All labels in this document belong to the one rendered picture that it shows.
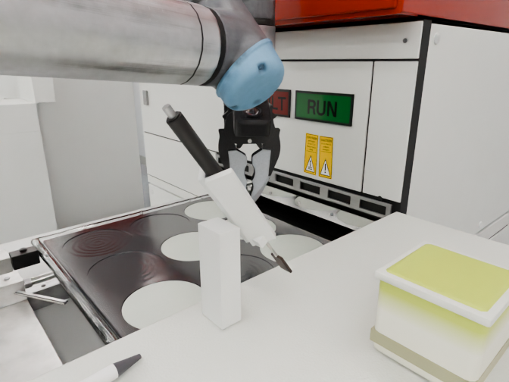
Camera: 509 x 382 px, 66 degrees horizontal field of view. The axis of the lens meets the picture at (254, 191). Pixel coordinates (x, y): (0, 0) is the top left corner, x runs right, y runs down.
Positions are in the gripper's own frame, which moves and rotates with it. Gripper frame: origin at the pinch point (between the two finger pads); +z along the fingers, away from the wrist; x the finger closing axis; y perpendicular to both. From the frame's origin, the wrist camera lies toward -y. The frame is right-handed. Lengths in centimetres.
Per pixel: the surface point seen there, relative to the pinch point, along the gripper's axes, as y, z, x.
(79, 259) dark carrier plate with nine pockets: -3.5, 7.2, 24.9
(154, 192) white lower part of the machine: 58, 17, 24
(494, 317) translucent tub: -38.2, -5.9, -11.0
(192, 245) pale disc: -0.6, 7.2, 8.9
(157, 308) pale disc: -16.5, 7.3, 12.0
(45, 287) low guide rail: -2.4, 12.2, 30.9
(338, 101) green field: 4.1, -13.9, -14.2
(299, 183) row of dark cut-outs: 10.1, 0.9, -9.9
